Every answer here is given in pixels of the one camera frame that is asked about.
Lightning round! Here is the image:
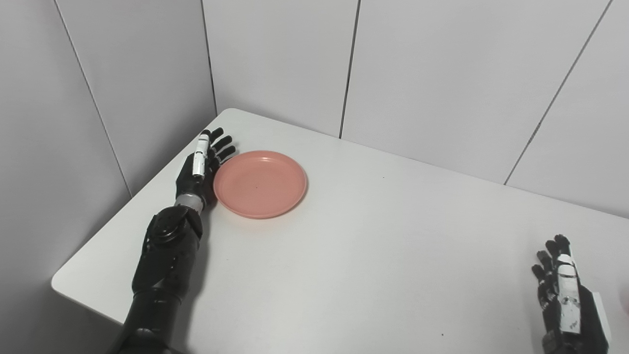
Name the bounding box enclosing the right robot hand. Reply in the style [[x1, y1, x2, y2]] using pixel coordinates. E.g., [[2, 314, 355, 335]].
[[531, 234, 612, 354]]

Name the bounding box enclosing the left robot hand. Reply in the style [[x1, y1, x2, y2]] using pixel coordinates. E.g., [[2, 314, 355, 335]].
[[175, 127, 236, 203]]

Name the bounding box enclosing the pink plate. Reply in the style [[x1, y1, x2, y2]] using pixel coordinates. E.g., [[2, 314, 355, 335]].
[[213, 150, 308, 220]]

